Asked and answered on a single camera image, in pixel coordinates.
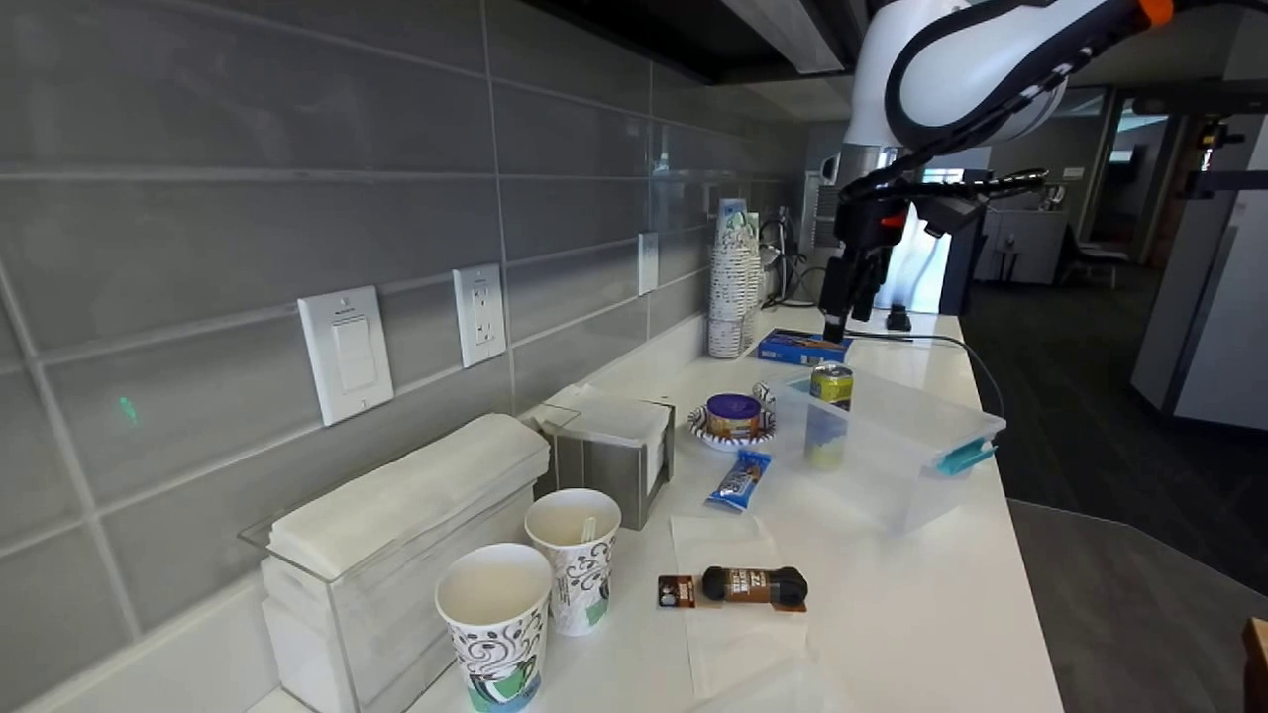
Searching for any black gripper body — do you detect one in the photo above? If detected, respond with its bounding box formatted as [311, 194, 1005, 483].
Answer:
[838, 175, 918, 277]

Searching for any yellow and blue can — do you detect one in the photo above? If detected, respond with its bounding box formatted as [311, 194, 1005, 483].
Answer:
[805, 363, 860, 474]

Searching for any blue snack packet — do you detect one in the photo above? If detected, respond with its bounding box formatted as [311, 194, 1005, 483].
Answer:
[703, 447, 778, 516]

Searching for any clear plastic container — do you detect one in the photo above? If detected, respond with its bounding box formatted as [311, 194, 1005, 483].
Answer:
[768, 363, 1012, 529]

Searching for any blue patterned paper plate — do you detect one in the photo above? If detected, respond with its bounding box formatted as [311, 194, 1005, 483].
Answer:
[755, 323, 855, 373]

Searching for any purple round tin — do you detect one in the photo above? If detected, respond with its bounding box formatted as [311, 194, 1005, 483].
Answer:
[686, 388, 785, 454]

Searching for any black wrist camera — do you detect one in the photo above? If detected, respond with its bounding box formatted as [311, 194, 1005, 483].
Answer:
[906, 167, 1049, 239]

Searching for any brown snack bar wrapper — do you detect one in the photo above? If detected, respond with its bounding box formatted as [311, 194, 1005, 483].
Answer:
[653, 562, 811, 614]

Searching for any clear flat container lid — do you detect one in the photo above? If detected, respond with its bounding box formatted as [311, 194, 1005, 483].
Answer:
[670, 578, 830, 713]

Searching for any metal napkin dispenser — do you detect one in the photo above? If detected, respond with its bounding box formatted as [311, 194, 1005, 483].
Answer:
[531, 384, 683, 529]

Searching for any white tall cabinet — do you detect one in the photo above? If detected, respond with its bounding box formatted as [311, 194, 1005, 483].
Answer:
[1128, 109, 1268, 437]

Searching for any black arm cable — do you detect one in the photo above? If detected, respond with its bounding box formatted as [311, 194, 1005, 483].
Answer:
[881, 0, 1140, 157]

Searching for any printed white paper cup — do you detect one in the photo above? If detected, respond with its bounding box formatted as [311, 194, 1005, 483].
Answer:
[434, 537, 556, 713]
[523, 487, 628, 643]

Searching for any white wall power outlet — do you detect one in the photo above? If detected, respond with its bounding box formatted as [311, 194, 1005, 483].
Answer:
[636, 231, 663, 298]
[447, 260, 510, 367]

